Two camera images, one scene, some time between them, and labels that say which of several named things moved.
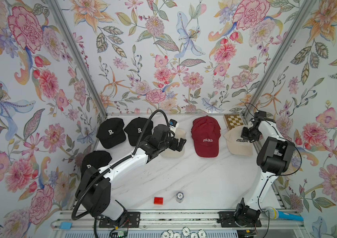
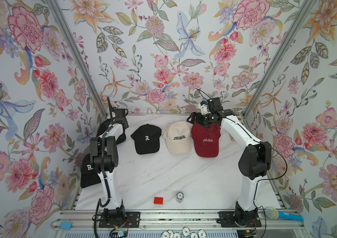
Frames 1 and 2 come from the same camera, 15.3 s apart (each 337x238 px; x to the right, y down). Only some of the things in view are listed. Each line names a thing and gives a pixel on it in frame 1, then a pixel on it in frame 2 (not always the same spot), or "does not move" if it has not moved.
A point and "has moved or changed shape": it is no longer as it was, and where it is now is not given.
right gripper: [244, 135] to [194, 115]
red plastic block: [158, 201] does not move
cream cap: [236, 144] to [178, 137]
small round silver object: [179, 197] does not move
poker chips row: [186, 231] does not move
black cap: [134, 128] has moved or changed shape
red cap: [206, 133] does not move
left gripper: [174, 146] to [123, 120]
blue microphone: [274, 213] does not move
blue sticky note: [66, 225] does not move
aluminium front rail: [79, 220] does not move
